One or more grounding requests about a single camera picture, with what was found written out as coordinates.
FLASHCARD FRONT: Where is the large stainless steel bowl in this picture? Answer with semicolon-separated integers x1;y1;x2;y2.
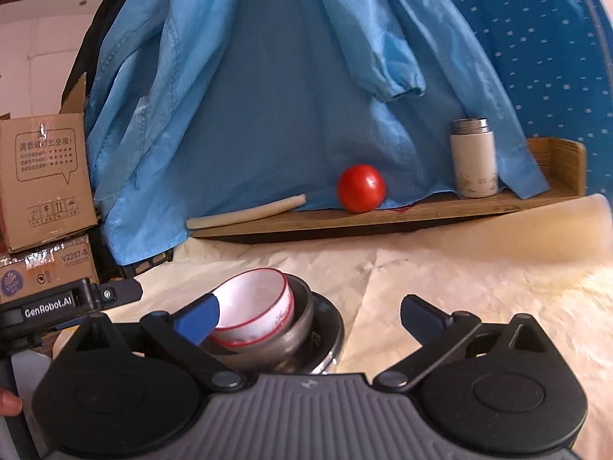
200;274;315;372

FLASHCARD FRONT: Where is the person's left hand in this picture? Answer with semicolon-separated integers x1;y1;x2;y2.
0;388;23;416

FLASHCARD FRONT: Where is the lower cardboard box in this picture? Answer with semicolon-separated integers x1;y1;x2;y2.
0;235;99;303

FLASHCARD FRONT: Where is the cardboard box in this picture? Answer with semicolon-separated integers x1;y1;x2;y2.
1;76;97;253
0;235;99;303

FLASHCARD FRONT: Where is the black plastic crate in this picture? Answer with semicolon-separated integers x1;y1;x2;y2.
118;248;174;278

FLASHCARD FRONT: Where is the cream rolling pin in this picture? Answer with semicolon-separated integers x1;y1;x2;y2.
186;194;307;230

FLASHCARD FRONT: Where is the upper cardboard box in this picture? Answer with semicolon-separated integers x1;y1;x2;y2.
1;76;97;253

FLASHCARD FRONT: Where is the cream paper table cover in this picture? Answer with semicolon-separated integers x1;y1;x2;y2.
109;194;612;459

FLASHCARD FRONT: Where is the red tomato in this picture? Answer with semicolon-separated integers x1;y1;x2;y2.
337;164;387;214

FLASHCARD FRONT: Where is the white thermos flask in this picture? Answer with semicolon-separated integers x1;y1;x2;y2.
450;118;499;198

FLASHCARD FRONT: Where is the wooden shelf board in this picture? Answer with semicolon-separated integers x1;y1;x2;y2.
190;136;588;241

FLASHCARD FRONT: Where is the blue garment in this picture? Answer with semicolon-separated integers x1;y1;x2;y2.
84;0;549;265

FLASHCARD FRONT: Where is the blue dotted fabric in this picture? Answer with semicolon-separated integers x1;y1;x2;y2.
452;0;612;197

